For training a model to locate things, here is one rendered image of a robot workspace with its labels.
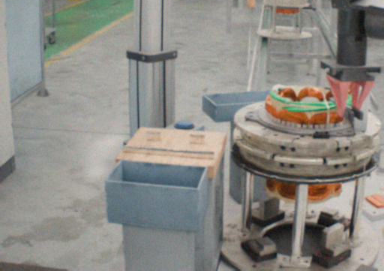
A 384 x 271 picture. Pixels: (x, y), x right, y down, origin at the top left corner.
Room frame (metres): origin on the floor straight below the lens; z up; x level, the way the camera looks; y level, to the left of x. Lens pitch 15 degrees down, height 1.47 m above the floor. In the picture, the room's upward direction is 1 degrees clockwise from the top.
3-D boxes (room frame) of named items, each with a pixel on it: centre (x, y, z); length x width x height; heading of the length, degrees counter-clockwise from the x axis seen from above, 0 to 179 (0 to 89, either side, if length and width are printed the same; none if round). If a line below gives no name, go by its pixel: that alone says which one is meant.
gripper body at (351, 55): (1.07, -0.22, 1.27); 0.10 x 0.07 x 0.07; 104
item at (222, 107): (1.53, -0.06, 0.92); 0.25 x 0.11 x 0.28; 110
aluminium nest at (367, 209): (1.44, -0.39, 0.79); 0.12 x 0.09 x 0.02; 21
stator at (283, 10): (4.24, -0.37, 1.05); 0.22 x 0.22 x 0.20
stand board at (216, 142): (1.14, 0.11, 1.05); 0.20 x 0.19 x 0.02; 174
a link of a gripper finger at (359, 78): (1.07, -0.22, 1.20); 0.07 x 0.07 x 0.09; 14
